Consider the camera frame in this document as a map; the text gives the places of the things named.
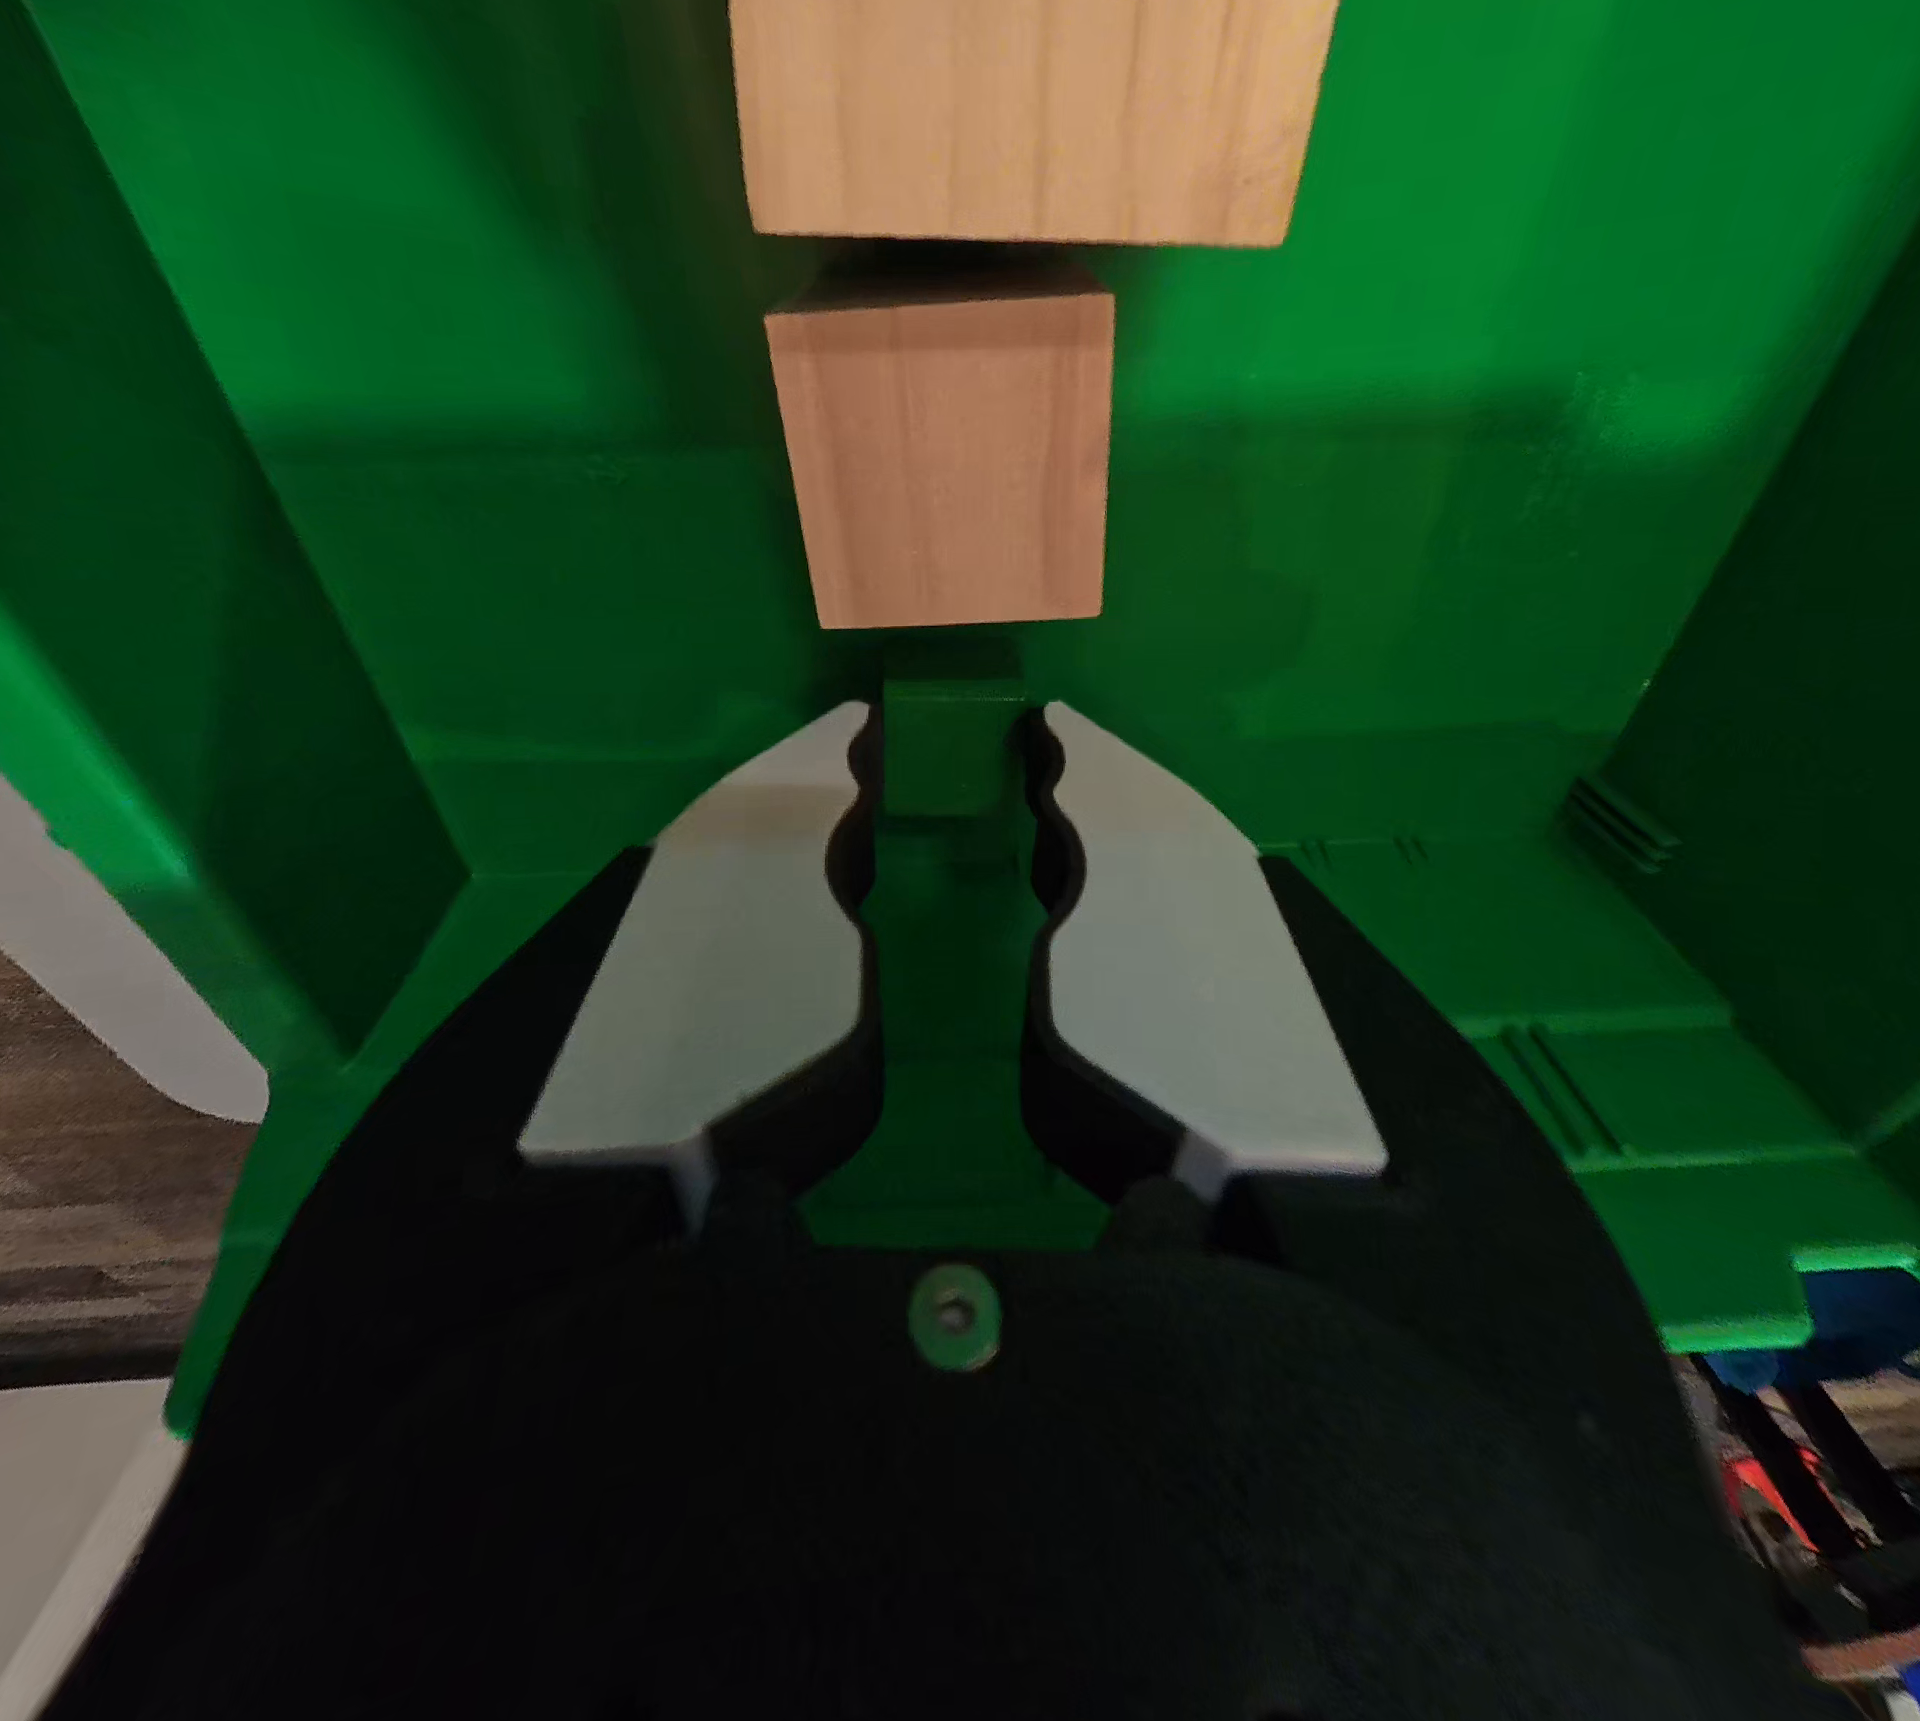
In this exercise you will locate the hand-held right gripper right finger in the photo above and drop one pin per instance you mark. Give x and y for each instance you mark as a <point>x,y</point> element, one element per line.
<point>1200,1002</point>

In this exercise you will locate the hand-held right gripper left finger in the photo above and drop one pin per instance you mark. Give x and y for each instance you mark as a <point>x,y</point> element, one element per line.
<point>720,1002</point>

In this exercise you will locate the small green cube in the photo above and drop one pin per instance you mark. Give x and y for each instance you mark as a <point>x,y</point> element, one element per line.
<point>953,753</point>

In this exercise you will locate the medium wooden cube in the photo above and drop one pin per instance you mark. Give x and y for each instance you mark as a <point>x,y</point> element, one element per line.
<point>953,478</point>

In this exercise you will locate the green plastic bin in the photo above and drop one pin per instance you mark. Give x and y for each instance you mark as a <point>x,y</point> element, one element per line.
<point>375,251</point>

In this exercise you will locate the large wooden cube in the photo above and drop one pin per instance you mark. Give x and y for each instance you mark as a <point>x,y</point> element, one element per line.
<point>1021,26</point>

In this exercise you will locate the blue plastic bin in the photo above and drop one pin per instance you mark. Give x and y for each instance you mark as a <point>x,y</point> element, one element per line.
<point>1860,1315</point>

